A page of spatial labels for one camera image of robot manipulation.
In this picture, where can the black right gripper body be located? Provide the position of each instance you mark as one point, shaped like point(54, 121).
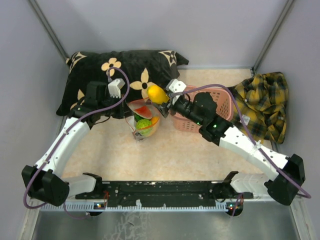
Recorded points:
point(183, 107)

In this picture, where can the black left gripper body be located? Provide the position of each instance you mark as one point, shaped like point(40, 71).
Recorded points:
point(117, 111)

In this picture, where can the orange fruit toy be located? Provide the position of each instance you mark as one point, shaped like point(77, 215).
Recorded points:
point(157, 95)

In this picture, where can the yellow mango toy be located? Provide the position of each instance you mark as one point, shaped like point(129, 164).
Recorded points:
point(155, 119)

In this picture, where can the watermelon slice toy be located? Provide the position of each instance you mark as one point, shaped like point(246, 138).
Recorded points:
point(144, 112)

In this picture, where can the clear zip top bag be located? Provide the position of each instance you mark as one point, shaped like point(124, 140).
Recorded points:
point(133, 119)

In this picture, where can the green custard apple toy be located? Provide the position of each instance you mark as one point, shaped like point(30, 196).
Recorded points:
point(143, 123)

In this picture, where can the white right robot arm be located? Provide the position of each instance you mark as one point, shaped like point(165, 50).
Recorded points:
point(285, 174)

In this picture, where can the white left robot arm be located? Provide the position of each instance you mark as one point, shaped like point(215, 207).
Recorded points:
point(43, 181)

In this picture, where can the pink plastic basket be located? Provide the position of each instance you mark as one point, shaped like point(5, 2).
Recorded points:
point(224, 109)

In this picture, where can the black floral pillow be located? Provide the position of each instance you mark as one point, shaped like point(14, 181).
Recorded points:
point(143, 69)

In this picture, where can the yellow plaid shirt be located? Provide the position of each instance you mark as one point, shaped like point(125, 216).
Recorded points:
point(262, 101)

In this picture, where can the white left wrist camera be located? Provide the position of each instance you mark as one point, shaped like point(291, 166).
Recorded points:
point(114, 88)

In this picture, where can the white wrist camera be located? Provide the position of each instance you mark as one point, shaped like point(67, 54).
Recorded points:
point(175, 89)
point(114, 88)

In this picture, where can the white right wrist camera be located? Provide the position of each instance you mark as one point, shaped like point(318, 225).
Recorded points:
point(175, 89)

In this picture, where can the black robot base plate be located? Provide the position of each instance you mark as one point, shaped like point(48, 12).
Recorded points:
point(209, 189)

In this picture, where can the aluminium frame rail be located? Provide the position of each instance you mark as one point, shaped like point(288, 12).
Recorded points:
point(152, 203)

